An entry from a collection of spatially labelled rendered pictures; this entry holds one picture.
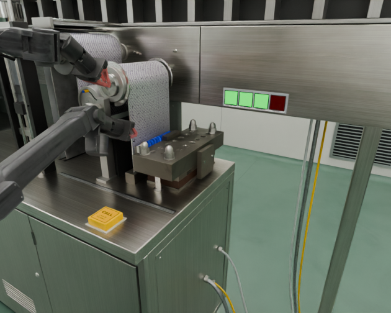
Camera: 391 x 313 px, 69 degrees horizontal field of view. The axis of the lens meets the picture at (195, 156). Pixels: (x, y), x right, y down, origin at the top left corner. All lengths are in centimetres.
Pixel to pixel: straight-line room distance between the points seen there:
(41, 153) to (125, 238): 31
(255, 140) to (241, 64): 265
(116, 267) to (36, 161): 41
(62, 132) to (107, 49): 60
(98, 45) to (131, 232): 73
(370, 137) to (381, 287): 121
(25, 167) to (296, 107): 84
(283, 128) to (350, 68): 258
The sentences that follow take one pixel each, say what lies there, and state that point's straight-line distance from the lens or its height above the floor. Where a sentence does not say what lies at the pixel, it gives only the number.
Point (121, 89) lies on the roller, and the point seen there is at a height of 124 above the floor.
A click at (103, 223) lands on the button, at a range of 84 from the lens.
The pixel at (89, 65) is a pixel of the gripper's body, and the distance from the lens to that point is 89.
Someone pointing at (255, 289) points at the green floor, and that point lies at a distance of 192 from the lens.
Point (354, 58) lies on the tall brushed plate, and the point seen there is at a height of 135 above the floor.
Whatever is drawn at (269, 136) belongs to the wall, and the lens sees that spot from 364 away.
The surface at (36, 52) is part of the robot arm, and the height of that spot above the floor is 136.
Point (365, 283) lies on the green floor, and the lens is 220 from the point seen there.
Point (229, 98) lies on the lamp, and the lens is 113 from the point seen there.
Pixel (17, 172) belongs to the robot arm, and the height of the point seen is 116.
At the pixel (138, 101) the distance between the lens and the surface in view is 103.
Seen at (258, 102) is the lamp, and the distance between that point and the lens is 109.
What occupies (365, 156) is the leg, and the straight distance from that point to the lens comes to 126.
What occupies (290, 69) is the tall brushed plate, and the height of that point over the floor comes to 130.
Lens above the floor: 140
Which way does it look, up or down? 23 degrees down
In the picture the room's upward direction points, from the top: 1 degrees clockwise
